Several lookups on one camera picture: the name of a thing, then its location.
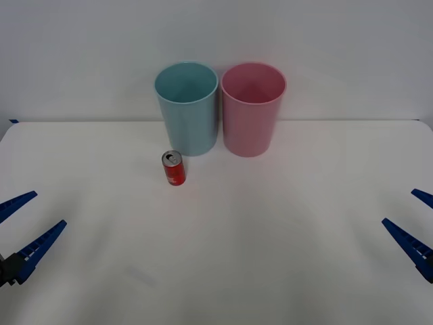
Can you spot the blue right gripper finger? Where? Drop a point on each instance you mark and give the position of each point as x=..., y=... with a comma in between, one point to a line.
x=424, y=197
x=411, y=242

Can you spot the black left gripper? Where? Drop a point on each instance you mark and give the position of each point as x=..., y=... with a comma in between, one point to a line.
x=2, y=272

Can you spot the red drink can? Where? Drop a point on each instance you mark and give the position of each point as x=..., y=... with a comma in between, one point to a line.
x=175, y=172

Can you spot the pink plastic bin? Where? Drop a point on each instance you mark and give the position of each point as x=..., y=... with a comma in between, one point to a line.
x=248, y=128

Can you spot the pale blue plastic bin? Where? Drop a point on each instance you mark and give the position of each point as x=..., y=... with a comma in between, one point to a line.
x=189, y=128

